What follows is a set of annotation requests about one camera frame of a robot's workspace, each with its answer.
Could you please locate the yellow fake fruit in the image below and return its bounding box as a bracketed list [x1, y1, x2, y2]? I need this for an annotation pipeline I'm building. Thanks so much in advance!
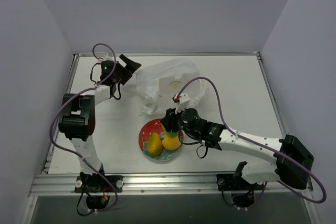
[162, 134, 181, 151]

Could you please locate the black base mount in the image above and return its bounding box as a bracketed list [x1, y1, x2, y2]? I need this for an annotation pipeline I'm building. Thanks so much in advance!
[216, 174, 267, 211]
[74, 173, 124, 212]

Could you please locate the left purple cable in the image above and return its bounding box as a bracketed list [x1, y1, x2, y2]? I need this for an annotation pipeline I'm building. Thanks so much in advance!
[49, 42, 118, 213]

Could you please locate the yellow green fake mango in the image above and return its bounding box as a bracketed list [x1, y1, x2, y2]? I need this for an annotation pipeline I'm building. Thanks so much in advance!
[147, 132, 163, 156]

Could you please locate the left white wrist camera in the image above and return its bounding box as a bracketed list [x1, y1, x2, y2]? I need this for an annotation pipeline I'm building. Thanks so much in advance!
[98, 52, 115, 62]

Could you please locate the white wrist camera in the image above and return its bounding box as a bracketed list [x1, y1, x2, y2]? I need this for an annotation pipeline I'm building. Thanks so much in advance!
[172, 93, 190, 114]
[98, 52, 115, 62]

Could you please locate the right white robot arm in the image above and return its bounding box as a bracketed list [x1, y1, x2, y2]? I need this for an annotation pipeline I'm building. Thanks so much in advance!
[160, 109, 314, 190]

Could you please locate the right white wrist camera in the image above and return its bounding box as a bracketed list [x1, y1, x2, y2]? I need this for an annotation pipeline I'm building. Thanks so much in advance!
[172, 93, 190, 114]

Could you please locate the red plate blue flower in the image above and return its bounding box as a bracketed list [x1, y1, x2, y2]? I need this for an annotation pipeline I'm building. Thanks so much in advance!
[138, 119, 184, 163]

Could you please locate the purple cable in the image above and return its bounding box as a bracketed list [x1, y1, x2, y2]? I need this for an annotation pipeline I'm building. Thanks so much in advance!
[49, 42, 118, 213]
[175, 77, 328, 206]

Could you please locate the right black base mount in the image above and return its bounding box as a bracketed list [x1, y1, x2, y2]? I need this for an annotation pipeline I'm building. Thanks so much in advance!
[216, 174, 267, 211]

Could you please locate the white plastic bag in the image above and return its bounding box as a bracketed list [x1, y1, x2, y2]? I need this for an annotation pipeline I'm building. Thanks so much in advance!
[135, 57, 200, 115]

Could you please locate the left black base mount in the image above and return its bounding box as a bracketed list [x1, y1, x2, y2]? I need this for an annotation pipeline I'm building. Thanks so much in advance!
[74, 173, 124, 212]

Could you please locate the aluminium front rail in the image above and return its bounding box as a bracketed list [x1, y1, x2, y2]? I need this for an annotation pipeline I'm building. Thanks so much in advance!
[28, 168, 313, 196]

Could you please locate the green fake fruit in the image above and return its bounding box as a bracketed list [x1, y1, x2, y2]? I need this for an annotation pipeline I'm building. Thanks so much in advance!
[162, 125, 179, 138]

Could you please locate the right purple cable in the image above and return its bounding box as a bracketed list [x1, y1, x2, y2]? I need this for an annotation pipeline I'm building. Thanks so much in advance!
[175, 77, 328, 206]

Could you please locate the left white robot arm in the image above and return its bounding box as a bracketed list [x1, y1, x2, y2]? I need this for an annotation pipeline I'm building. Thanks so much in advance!
[58, 54, 141, 192]

